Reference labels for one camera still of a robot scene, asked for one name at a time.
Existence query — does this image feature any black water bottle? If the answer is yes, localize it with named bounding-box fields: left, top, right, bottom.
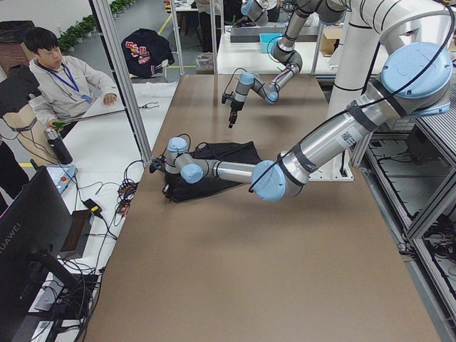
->
left=44, top=128, right=73, bottom=165

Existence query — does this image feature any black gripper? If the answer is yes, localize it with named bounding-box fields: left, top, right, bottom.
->
left=229, top=100, right=243, bottom=128

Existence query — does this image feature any seated person grey hoodie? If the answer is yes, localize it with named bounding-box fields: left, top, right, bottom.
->
left=24, top=27, right=117, bottom=128

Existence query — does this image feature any blue white teach pendant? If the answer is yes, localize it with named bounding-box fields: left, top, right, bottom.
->
left=46, top=165, right=77, bottom=194

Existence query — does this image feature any black computer monitor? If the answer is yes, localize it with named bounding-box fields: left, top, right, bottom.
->
left=1, top=167, right=78, bottom=341

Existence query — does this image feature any metal rod with clamp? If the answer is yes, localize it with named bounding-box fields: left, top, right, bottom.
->
left=52, top=110, right=123, bottom=128

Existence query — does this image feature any black printed t-shirt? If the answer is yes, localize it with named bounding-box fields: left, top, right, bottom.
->
left=162, top=137, right=261, bottom=202

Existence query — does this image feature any aluminium cell frame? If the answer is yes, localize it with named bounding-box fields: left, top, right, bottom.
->
left=89, top=1, right=217, bottom=165

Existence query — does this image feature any dark navy jacket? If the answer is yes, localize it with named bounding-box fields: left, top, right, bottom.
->
left=120, top=28, right=175, bottom=78

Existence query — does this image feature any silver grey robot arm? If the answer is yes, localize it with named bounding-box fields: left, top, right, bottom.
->
left=222, top=0, right=346, bottom=128
left=162, top=1, right=455, bottom=202

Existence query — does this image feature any white central mounting column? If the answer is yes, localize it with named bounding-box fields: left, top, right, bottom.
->
left=313, top=0, right=418, bottom=182

